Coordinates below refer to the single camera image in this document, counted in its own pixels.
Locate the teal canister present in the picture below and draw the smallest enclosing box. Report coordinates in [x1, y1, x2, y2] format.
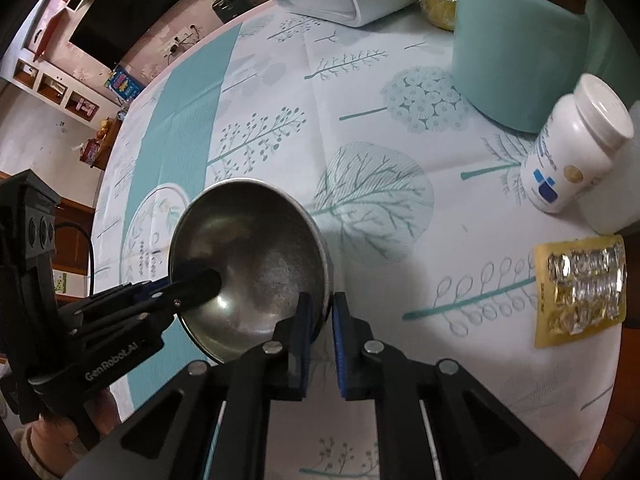
[452, 0, 601, 133]

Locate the black television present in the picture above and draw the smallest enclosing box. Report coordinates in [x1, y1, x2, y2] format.
[67, 0, 205, 68]

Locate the plain white bottle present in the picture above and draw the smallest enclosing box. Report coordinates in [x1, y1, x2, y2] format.
[575, 102, 640, 236]

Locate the black cable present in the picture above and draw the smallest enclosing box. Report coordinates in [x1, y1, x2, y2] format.
[52, 222, 97, 293]

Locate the red snack box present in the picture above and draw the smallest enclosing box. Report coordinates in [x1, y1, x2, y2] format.
[80, 137, 104, 167]

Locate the gold blister pack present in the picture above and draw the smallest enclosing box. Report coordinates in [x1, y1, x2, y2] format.
[534, 234, 628, 350]

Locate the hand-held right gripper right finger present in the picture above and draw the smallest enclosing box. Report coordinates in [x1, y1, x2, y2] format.
[332, 291, 581, 480]

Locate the white pill bottle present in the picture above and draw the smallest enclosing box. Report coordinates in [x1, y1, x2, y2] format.
[520, 74, 635, 215]

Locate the person's left hand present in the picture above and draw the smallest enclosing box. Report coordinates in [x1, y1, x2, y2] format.
[20, 390, 118, 466]

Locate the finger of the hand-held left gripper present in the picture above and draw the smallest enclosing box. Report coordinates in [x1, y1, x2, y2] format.
[127, 267, 223, 313]
[70, 282, 176, 343]

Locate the tree-print tablecloth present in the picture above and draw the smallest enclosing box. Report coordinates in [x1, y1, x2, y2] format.
[92, 0, 626, 480]

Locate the small steel bowl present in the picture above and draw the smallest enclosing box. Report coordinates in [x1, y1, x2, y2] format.
[169, 179, 332, 365]

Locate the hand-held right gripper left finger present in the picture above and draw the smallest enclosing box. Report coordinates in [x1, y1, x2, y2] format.
[57, 292, 313, 480]

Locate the white wall shelf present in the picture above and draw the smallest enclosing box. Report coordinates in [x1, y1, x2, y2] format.
[12, 57, 101, 121]

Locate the glass jar with yellow contents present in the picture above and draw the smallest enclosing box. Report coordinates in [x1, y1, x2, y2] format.
[419, 0, 458, 31]

